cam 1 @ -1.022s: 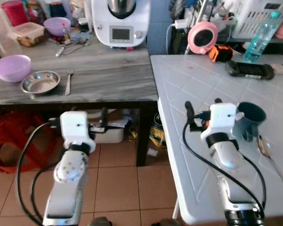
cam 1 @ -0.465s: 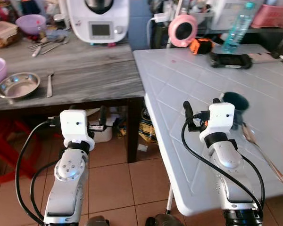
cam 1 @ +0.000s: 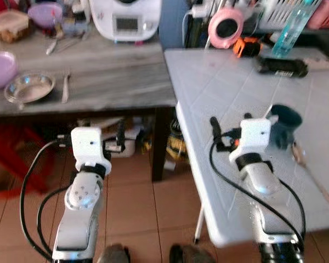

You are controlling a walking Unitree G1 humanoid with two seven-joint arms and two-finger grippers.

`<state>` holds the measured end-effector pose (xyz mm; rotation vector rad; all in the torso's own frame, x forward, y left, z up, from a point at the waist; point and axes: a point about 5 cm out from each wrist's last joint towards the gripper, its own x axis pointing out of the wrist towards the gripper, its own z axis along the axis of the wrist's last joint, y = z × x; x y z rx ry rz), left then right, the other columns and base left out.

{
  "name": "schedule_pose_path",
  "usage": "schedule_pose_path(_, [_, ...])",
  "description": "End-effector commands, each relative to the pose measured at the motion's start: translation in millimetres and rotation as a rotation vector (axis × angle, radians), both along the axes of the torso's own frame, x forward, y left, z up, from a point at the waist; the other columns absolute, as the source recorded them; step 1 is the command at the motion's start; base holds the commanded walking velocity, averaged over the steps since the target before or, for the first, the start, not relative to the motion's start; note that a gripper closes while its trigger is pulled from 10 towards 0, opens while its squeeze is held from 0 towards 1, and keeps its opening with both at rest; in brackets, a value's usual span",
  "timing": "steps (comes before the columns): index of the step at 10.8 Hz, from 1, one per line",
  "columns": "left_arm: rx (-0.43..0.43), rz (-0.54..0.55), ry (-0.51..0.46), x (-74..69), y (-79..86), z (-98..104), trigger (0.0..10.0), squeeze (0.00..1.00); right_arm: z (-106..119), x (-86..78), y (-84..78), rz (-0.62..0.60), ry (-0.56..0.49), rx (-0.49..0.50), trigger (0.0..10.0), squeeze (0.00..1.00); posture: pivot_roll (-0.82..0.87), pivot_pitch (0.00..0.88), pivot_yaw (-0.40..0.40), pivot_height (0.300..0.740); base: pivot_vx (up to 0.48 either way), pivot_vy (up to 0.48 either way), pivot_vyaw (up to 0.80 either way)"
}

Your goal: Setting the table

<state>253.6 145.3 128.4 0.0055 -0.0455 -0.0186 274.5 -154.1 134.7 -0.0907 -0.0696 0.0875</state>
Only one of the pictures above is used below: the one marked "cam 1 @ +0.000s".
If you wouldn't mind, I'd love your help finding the white storage box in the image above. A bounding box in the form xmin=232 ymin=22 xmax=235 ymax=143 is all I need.
xmin=107 ymin=126 xmax=147 ymax=158

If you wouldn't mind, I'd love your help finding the white plastic folding table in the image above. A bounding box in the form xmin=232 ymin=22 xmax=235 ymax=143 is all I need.
xmin=164 ymin=47 xmax=329 ymax=247

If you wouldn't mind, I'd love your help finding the blue cup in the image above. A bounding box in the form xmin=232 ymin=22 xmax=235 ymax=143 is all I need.
xmin=269 ymin=104 xmax=303 ymax=150

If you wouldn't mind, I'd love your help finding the grey wood-look table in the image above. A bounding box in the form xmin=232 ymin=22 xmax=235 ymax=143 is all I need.
xmin=0 ymin=36 xmax=177 ymax=182

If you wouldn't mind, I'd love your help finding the orange and black device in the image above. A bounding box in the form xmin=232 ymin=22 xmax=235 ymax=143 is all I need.
xmin=233 ymin=37 xmax=262 ymax=58

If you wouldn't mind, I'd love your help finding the black handheld device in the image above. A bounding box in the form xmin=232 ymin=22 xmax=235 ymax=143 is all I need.
xmin=256 ymin=56 xmax=309 ymax=78

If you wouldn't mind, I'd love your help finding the red plastic stool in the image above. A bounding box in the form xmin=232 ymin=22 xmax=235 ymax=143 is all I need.
xmin=0 ymin=123 xmax=50 ymax=201

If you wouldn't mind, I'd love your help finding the stainless steel dish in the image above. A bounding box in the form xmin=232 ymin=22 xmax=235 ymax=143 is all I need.
xmin=4 ymin=72 xmax=56 ymax=105

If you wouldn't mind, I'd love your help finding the pink round fan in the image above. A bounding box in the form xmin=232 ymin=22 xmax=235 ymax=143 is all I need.
xmin=208 ymin=7 xmax=245 ymax=49

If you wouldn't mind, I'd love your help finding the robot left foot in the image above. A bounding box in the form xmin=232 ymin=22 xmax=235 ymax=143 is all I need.
xmin=96 ymin=244 xmax=131 ymax=263

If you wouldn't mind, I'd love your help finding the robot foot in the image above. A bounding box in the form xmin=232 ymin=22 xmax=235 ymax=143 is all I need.
xmin=169 ymin=244 xmax=214 ymax=263
xmin=96 ymin=244 xmax=131 ymax=263

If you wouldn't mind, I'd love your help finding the metal kitchen utensil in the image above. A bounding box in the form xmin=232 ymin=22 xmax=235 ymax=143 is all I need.
xmin=46 ymin=37 xmax=61 ymax=55

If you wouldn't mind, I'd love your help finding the white kitchen appliance with display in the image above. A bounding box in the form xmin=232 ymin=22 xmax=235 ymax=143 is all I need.
xmin=89 ymin=0 xmax=162 ymax=43

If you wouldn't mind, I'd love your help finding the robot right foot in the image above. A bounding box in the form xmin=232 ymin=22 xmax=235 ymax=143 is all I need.
xmin=169 ymin=244 xmax=214 ymax=263

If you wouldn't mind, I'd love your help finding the white power strip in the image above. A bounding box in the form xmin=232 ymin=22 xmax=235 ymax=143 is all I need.
xmin=306 ymin=55 xmax=329 ymax=70

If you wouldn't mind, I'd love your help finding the white charger plug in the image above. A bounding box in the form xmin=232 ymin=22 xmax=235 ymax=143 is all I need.
xmin=191 ymin=5 xmax=206 ymax=18

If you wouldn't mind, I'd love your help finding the clear blue water bottle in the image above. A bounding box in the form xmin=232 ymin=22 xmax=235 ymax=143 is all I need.
xmin=271 ymin=0 xmax=316 ymax=58

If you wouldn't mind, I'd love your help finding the white plastic basket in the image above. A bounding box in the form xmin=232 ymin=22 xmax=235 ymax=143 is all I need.
xmin=260 ymin=0 xmax=319 ymax=31

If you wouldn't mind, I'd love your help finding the purple plastic bowl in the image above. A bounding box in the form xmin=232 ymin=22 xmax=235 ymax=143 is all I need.
xmin=0 ymin=51 xmax=18 ymax=91

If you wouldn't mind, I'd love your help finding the purple plastic cup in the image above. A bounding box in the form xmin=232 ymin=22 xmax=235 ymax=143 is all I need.
xmin=27 ymin=2 xmax=64 ymax=28

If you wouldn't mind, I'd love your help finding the clear food container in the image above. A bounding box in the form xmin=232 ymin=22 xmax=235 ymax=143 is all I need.
xmin=0 ymin=10 xmax=31 ymax=43

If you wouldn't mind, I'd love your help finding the pink plastic basket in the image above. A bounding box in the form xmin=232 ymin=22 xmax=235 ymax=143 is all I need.
xmin=307 ymin=0 xmax=329 ymax=29

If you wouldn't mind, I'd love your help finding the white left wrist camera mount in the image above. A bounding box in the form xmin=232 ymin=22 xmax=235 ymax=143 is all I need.
xmin=71 ymin=127 xmax=112 ymax=175

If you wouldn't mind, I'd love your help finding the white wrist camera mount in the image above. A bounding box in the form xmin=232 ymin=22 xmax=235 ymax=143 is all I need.
xmin=229 ymin=118 xmax=273 ymax=164
xmin=71 ymin=127 xmax=112 ymax=175

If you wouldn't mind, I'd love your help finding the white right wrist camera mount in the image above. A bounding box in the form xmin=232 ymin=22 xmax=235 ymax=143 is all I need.
xmin=229 ymin=118 xmax=273 ymax=164

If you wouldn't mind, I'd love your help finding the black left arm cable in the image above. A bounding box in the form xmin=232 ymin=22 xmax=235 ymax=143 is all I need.
xmin=19 ymin=138 xmax=73 ymax=261

